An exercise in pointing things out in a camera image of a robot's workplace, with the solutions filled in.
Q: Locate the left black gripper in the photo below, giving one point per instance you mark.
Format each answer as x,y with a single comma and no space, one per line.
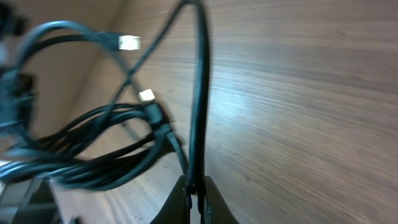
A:
16,90

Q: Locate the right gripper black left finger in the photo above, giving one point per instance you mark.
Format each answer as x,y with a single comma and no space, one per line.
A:
176,209

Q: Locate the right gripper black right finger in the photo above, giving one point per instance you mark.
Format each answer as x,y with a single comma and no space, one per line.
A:
216,210

